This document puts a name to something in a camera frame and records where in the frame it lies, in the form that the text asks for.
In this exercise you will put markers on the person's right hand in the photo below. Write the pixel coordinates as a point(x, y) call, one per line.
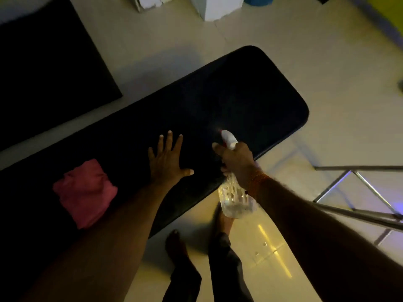
point(241, 163)

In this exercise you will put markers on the person's left hand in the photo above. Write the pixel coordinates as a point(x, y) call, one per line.
point(165, 169)

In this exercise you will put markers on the clear spray bottle white nozzle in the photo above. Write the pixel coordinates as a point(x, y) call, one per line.
point(234, 201)

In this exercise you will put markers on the black padded gym bench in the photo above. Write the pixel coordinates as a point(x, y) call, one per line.
point(236, 100)

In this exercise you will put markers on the pink cleaning cloth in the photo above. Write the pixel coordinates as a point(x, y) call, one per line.
point(85, 194)

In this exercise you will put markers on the person's left forearm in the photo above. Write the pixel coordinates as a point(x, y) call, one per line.
point(104, 248)

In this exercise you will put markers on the person's right forearm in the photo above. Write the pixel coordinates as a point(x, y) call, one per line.
point(330, 248)

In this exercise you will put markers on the person's right foot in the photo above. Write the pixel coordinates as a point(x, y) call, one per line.
point(224, 221)

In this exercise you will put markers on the person's foot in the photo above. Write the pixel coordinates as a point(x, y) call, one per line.
point(176, 246)
point(224, 221)

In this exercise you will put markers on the person's left foot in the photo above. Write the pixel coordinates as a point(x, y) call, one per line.
point(176, 246)

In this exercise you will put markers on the person's dark trousers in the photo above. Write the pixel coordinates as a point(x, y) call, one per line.
point(226, 273)

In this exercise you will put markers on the orange thread wristband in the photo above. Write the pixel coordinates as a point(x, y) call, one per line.
point(256, 183)

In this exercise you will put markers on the round metal stool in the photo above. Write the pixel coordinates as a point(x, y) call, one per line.
point(371, 217)

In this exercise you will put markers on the black floor mat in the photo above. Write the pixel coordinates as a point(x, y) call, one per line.
point(47, 75)

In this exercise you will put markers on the blue rolled yoga mat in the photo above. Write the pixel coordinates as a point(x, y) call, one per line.
point(258, 0)

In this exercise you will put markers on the yellow exercise bike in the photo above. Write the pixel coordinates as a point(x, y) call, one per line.
point(384, 9)

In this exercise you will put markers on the white wall panel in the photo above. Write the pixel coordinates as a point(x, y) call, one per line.
point(217, 7)
point(151, 1)

